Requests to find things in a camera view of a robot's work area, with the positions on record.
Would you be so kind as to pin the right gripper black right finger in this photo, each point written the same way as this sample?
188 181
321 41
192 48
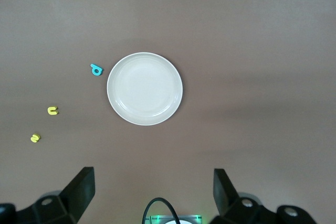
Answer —
225 197

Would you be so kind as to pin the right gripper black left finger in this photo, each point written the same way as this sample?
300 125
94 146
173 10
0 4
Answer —
78 195

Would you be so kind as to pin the yellow foam letter n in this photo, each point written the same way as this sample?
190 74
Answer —
35 138

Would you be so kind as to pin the yellow foam letter u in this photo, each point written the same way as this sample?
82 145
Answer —
49 110

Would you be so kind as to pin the teal foam letter p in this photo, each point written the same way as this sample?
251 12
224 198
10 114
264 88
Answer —
94 66

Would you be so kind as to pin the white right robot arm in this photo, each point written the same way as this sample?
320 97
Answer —
176 222

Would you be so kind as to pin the beige round plate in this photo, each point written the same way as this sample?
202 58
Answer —
144 89

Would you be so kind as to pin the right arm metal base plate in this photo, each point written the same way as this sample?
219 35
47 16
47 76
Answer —
194 220

